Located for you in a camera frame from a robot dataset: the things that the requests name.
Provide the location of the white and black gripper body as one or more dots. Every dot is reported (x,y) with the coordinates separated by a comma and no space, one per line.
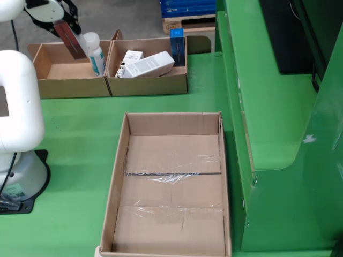
(45,10)

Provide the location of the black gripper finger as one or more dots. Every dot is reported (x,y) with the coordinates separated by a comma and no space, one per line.
(71,13)
(45,28)

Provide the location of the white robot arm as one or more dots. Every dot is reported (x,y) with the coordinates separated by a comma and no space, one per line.
(21,107)

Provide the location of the small open cardboard box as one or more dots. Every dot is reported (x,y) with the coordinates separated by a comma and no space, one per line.
(69,88)

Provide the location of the cardboard box with raised flap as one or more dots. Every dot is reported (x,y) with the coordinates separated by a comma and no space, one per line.
(150,85)

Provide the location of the large shallow cardboard tray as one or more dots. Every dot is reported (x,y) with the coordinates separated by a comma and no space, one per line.
(171,227)

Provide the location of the white bottle with teal label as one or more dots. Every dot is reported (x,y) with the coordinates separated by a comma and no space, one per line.
(97,61)

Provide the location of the small white spotted carton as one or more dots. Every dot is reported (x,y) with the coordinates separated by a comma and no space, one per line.
(133,56)

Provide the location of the long white carton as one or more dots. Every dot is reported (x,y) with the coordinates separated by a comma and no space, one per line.
(152,65)

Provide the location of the tall blue carton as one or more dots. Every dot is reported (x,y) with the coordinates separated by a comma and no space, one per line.
(178,51)

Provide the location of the blue plastic crate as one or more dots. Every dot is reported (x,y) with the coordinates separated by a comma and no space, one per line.
(187,8)

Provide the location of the wooden pallet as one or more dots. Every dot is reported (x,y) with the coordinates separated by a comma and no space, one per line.
(187,25)

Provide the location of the white paper scrap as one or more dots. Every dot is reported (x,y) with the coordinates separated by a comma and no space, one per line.
(97,253)

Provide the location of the green metal machine housing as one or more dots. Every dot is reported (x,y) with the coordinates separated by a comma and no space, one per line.
(281,187)

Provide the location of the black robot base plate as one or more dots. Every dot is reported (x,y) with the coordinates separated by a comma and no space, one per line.
(26,207)

